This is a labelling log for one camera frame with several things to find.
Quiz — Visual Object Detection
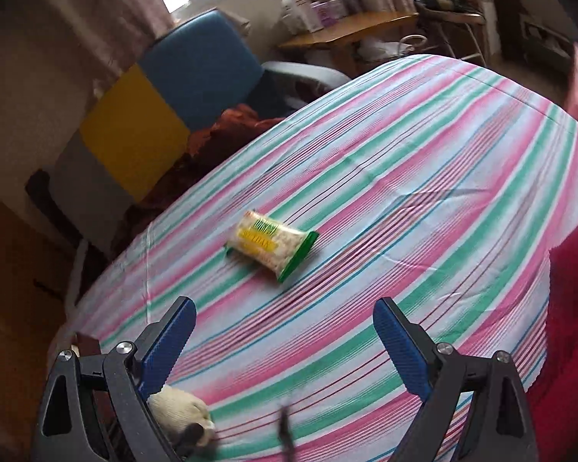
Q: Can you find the dark red blanket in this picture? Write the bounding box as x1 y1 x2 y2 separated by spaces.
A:
111 103 290 251

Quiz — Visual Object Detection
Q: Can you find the dark blurred cord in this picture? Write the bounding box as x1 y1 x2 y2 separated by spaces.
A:
277 404 297 462

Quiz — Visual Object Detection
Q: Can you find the grey yellow blue armchair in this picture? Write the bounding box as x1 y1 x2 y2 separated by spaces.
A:
26 10 352 261

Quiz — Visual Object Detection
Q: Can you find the wooden side table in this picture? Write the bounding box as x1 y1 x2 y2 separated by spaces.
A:
277 10 420 75

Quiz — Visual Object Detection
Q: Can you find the green yellow cracker packet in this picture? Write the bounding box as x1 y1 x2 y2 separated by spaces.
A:
224 209 320 284

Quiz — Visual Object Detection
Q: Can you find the dark wooden cabinet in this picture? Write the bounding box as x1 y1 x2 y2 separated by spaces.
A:
491 0 578 63

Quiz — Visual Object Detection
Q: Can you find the striped pink green tablecloth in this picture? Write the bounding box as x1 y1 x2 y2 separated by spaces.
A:
58 54 578 462

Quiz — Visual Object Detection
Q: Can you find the beige knitted glove roll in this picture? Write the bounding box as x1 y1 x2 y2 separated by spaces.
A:
147 385 216 448

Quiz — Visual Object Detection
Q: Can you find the white carton box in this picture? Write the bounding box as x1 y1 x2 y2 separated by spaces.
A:
282 0 320 34

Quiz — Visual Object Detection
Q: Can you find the person's red garment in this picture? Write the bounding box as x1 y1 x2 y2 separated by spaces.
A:
527 224 578 462

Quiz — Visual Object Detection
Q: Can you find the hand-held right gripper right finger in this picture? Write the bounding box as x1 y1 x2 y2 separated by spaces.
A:
372 297 539 462

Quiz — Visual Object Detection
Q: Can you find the black rolled mat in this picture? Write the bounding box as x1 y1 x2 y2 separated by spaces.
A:
26 168 85 251

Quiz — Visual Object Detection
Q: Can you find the metal frame stool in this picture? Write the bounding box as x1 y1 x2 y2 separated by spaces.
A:
417 7 487 65

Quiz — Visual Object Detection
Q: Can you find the white plastic bag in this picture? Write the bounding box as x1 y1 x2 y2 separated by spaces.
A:
361 38 403 61

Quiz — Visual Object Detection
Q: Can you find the brown wooden wardrobe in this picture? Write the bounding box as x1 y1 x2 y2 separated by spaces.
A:
0 178 85 462

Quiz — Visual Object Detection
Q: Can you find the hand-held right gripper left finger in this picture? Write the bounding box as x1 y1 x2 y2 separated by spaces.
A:
31 296 197 462

